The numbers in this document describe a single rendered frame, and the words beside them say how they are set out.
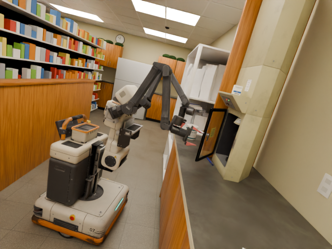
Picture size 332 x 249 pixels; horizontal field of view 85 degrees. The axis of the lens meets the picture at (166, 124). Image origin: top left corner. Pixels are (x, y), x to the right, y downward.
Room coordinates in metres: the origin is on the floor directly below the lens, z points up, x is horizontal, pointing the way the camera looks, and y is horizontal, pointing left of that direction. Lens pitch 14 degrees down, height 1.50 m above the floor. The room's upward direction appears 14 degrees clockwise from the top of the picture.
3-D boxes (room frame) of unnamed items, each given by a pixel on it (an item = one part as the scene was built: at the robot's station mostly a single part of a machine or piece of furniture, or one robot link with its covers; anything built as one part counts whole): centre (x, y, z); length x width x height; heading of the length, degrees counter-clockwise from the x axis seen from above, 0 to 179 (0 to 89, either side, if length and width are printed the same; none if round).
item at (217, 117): (1.34, -0.35, 1.19); 0.30 x 0.01 x 0.40; 145
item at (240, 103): (1.31, -0.40, 1.46); 0.32 x 0.12 x 0.10; 4
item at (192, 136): (1.96, -0.29, 1.02); 0.13 x 0.13 x 0.15
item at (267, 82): (1.32, -0.58, 1.33); 0.32 x 0.25 x 0.77; 4
